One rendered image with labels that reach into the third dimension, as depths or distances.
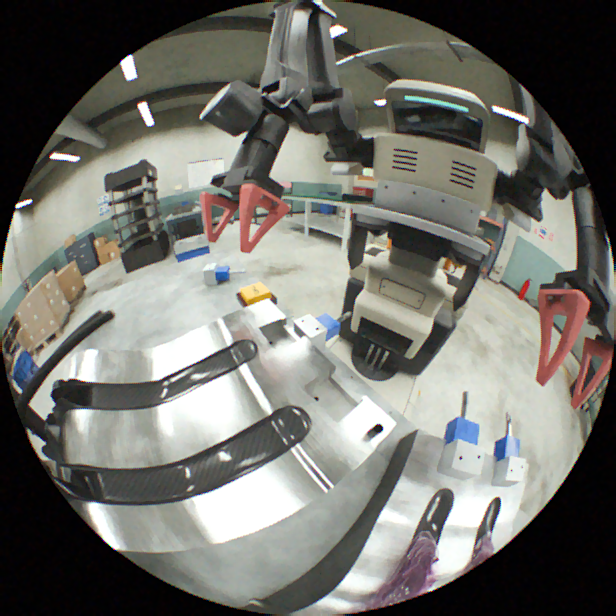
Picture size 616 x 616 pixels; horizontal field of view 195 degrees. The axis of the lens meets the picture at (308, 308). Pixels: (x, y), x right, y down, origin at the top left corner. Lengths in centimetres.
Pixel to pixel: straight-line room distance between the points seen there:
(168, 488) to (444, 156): 61
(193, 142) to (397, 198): 661
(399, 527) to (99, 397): 35
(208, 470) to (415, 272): 53
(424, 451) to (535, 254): 533
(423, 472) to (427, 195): 44
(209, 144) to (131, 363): 668
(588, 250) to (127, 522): 45
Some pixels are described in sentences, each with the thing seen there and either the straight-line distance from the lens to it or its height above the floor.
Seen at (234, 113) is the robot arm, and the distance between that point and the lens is 27.
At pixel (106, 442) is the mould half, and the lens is 25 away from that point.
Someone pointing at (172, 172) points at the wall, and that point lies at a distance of 665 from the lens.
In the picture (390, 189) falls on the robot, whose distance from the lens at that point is 42.
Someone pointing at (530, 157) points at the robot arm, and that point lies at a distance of 39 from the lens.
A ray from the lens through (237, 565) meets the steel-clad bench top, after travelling 31.
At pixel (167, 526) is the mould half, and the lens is 22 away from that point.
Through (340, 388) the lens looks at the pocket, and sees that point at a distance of 22.
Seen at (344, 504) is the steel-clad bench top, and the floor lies 80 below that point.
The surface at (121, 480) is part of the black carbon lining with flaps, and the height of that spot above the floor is 91.
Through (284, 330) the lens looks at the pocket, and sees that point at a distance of 28.
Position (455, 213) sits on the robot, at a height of 107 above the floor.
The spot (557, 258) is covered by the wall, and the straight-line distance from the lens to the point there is 562.
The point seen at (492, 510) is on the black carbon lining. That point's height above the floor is 85.
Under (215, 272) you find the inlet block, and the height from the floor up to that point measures 84.
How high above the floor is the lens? 106
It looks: 38 degrees down
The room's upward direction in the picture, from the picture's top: 3 degrees clockwise
